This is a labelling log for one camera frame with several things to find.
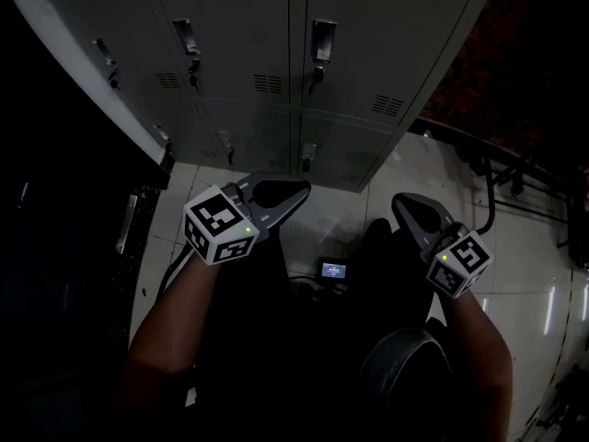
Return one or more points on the black round bag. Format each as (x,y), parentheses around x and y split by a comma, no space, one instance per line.
(400,366)

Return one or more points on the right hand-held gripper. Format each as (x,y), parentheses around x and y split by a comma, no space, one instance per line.
(460,265)

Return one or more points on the person's dark trousers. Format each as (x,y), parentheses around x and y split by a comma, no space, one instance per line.
(299,362)

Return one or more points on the small lit screen device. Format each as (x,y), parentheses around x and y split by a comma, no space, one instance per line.
(334,270)

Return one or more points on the grey metal locker door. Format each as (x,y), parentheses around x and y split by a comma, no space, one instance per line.
(373,39)

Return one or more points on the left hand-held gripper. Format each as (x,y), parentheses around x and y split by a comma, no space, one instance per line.
(216,228)

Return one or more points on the dark door panel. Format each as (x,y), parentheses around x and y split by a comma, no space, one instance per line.
(55,247)

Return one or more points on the grey metal locker cabinet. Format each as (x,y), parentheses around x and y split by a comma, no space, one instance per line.
(239,7)

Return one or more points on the person's right forearm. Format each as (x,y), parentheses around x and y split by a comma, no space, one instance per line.
(478,362)

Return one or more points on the person's left forearm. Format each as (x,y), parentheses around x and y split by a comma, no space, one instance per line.
(170,329)

